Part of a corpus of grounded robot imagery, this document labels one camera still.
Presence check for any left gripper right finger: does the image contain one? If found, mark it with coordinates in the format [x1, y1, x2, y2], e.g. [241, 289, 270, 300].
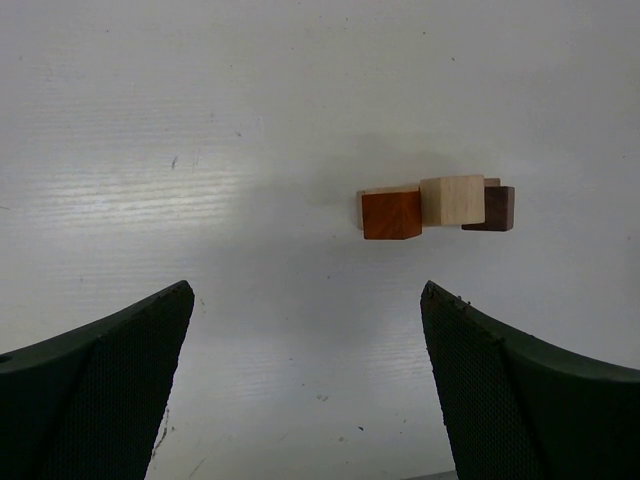
[421, 282, 639, 479]

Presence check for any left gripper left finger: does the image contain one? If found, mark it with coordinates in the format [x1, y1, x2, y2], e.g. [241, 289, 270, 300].
[1, 280, 195, 479]

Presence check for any dark brown house block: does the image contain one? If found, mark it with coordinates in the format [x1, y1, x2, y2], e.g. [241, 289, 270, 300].
[461, 186, 515, 232]

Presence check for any reddish brown wood prism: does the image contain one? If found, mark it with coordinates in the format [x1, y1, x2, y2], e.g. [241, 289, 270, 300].
[360, 188, 423, 240]

